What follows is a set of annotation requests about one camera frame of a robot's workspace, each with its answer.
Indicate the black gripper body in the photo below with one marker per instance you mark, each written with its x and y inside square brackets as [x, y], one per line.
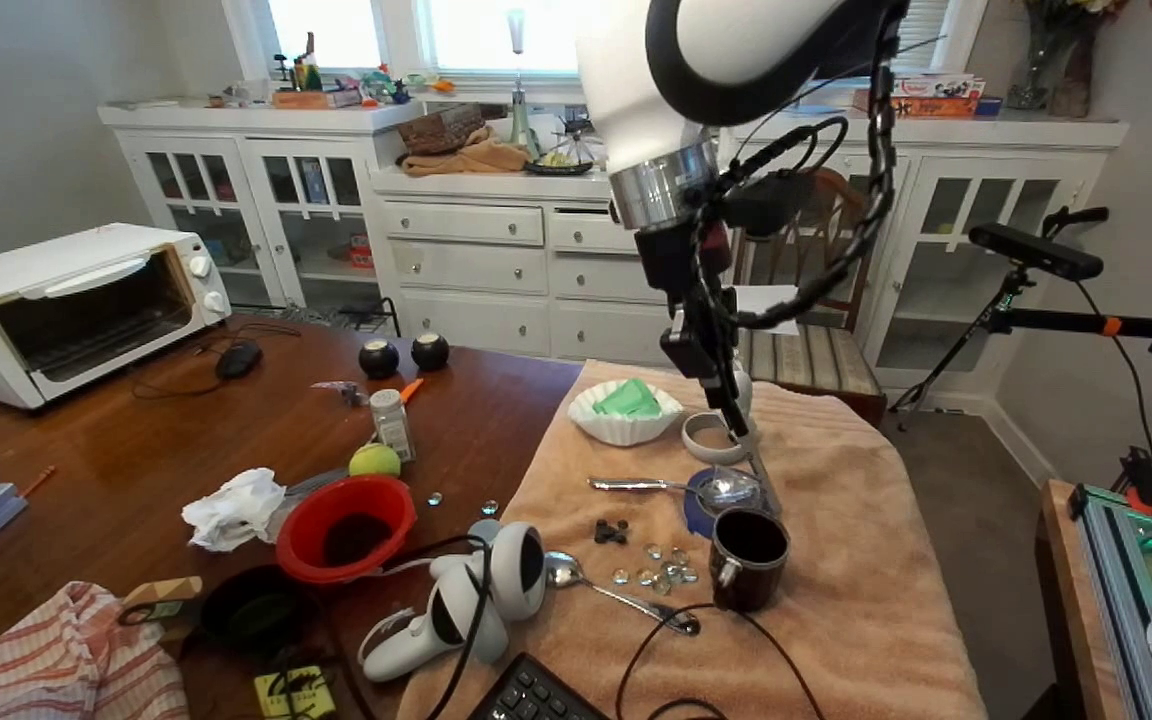
[686, 266]

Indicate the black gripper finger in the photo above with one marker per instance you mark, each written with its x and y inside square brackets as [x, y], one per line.
[735, 410]

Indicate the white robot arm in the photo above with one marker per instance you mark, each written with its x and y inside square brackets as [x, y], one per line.
[659, 83]

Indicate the black metal mug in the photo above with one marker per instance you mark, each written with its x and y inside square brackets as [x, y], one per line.
[749, 553]

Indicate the white tape roll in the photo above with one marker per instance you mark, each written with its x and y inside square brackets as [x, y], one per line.
[710, 438]

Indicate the blue tape roll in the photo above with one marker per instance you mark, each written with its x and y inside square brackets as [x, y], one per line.
[717, 490]

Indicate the white bowl green contents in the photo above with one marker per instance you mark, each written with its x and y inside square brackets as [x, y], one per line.
[625, 412]

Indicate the wooden chair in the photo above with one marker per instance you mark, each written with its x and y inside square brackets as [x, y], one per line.
[820, 351]

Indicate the beige towel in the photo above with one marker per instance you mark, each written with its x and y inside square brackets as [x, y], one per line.
[863, 620]

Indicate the white cabinet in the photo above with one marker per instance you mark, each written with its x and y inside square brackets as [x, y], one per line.
[311, 214]

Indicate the metal spoon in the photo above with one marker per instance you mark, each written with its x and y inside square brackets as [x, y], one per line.
[567, 574]

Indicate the black round shaker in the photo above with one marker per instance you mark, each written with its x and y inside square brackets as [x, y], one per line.
[431, 351]
[376, 358]

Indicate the white VR controller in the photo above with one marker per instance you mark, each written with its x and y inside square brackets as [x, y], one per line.
[471, 609]

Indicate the small white bottle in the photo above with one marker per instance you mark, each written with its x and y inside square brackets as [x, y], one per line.
[390, 422]

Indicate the tennis ball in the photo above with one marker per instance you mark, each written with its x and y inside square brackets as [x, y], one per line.
[372, 463]

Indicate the black keyboard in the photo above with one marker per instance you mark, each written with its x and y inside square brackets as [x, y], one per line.
[530, 689]

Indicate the wooden side table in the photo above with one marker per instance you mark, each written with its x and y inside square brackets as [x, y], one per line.
[1099, 585]

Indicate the red bowl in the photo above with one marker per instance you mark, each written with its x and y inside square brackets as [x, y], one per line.
[347, 535]

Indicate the black computer mouse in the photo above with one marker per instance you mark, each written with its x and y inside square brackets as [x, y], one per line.
[238, 362]

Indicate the white crumpled tissue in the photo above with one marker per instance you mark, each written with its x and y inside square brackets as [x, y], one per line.
[238, 509]

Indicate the black bowl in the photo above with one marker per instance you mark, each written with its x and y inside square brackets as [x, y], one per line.
[254, 609]

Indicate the white toaster oven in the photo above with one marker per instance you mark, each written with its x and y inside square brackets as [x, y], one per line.
[94, 303]

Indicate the striped pink cloth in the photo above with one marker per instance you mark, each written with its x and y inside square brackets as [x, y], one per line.
[73, 656]

